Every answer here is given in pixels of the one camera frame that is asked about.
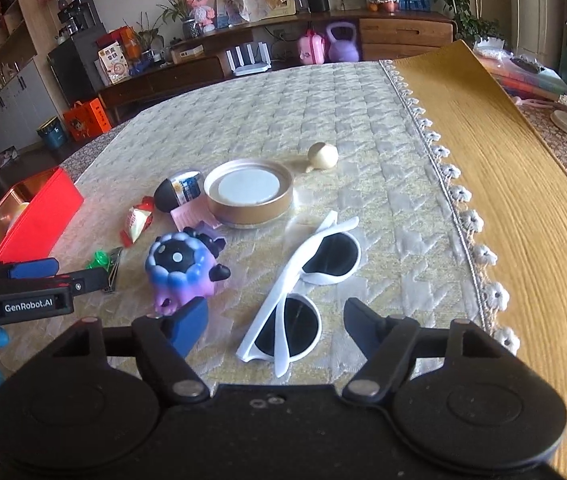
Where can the red and orange gift boxes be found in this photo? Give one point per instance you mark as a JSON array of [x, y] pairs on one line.
[[118, 40]]

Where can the white and orange snack box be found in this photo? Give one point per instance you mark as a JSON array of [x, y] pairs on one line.
[[112, 65]]

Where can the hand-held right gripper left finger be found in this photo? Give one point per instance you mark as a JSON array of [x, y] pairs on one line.
[[191, 327]]

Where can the green plastic charm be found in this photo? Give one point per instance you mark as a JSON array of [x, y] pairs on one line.
[[98, 261]]

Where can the gold round lid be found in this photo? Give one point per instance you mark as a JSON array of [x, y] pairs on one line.
[[248, 187]]

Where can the yellow cloth with lace trim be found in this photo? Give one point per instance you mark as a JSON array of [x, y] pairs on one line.
[[513, 210]]

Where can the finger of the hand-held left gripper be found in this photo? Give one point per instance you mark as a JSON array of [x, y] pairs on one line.
[[33, 268], [85, 281]]

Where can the pink plush doll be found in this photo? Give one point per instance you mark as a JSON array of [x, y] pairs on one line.
[[201, 5]]

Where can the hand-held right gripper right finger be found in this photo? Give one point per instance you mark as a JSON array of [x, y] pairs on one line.
[[363, 325]]

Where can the purple kettlebell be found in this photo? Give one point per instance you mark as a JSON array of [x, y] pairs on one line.
[[343, 50]]

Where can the teal bin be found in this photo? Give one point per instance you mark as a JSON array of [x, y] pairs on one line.
[[52, 135]]

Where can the black coffee machine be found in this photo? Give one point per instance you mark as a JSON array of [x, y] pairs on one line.
[[78, 17]]

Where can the metal nail clipper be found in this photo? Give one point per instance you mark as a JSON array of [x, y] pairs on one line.
[[114, 272]]

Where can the brown patterned tablecloth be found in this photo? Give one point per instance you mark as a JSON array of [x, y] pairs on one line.
[[93, 150]]

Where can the vase with branches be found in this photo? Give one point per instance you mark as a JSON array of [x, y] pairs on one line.
[[188, 27]]

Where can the pair of shoes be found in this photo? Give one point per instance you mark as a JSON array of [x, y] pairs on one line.
[[7, 156]]

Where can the black mini fridge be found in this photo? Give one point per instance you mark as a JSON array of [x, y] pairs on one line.
[[73, 65]]

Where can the white router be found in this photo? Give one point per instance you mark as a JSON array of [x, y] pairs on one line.
[[246, 62]]

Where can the black and blue capsule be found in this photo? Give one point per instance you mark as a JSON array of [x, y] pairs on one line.
[[178, 190]]

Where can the pink toy case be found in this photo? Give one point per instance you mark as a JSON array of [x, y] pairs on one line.
[[311, 50]]

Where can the pile of plastic packets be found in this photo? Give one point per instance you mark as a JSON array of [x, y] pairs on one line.
[[523, 72]]

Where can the flat cardboard box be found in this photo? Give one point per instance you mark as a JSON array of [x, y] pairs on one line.
[[187, 54]]

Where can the purple sheep toy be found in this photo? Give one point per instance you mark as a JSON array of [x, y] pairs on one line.
[[178, 270]]

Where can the cream onion-shaped toy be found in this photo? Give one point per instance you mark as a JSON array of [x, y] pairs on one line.
[[323, 155]]

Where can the wooden sideboard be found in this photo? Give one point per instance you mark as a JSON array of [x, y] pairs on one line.
[[188, 77]]

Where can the small potted plant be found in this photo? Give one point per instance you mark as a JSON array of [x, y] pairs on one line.
[[147, 42]]

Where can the red metal box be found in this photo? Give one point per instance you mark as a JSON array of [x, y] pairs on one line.
[[43, 220]]

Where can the orange gift bag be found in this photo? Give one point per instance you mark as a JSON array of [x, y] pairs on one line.
[[85, 121]]

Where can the red and white candy wrapper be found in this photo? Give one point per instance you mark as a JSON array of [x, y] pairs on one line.
[[137, 222]]

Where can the white sunglasses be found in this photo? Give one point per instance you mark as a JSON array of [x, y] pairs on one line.
[[336, 255]]

